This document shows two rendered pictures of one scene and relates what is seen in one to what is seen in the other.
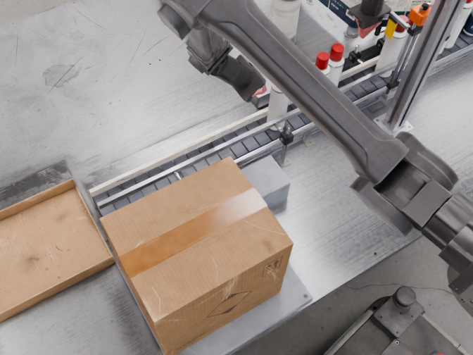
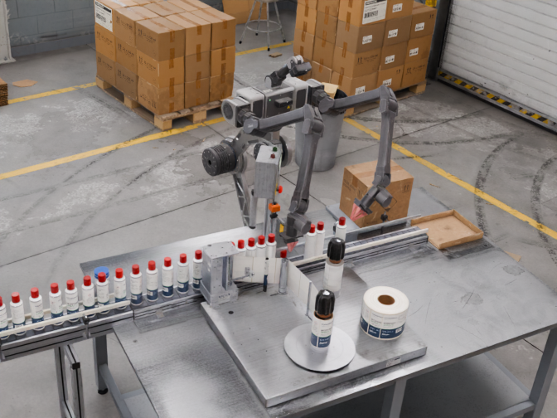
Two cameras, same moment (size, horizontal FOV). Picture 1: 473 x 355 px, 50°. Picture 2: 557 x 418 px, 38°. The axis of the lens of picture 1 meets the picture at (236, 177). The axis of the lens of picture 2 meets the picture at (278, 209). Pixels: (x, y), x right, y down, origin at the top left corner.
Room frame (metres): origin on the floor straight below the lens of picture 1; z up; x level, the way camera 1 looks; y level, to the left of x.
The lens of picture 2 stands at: (4.32, -0.20, 3.18)
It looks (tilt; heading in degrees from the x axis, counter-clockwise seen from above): 31 degrees down; 184
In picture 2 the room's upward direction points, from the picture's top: 4 degrees clockwise
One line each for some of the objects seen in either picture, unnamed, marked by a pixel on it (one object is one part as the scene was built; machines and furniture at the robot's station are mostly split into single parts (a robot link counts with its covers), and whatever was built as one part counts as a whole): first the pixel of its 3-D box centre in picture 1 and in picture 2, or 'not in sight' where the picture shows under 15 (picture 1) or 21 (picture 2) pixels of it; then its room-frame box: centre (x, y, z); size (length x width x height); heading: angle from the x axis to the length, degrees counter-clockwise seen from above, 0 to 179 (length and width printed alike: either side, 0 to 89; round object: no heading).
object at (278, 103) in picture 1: (279, 100); (340, 235); (0.91, -0.10, 0.98); 0.05 x 0.05 x 0.20
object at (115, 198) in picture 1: (286, 116); (336, 235); (0.87, -0.12, 0.96); 1.07 x 0.01 x 0.01; 124
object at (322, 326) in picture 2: not in sight; (322, 319); (1.66, -0.15, 1.04); 0.09 x 0.09 x 0.29
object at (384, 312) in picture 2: not in sight; (384, 313); (1.45, 0.12, 0.95); 0.20 x 0.20 x 0.14
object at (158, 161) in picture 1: (269, 110); (342, 251); (0.93, -0.08, 0.91); 1.07 x 0.01 x 0.02; 124
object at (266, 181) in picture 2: not in sight; (268, 172); (1.05, -0.48, 1.38); 0.17 x 0.10 x 0.19; 179
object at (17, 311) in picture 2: not in sight; (17, 313); (1.79, -1.43, 0.98); 0.05 x 0.05 x 0.20
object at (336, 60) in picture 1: (331, 75); (310, 242); (1.01, -0.25, 0.98); 0.05 x 0.05 x 0.20
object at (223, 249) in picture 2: not in sight; (220, 249); (1.38, -0.64, 1.14); 0.14 x 0.11 x 0.01; 124
